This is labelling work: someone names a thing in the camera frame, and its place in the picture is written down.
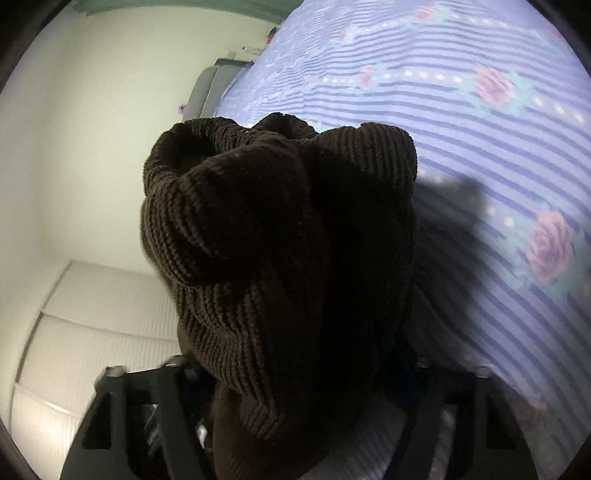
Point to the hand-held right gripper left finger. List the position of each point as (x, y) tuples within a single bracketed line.
[(173, 392)]

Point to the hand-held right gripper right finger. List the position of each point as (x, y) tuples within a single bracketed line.
[(431, 401)]

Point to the white louvered wardrobe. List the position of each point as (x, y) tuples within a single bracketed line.
[(92, 323)]

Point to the purple striped floral bed sheet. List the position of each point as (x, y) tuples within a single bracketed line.
[(461, 138)]

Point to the grey padded bed headboard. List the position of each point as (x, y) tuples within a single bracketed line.
[(207, 87)]

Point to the green curtain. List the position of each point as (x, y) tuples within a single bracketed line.
[(184, 4)]

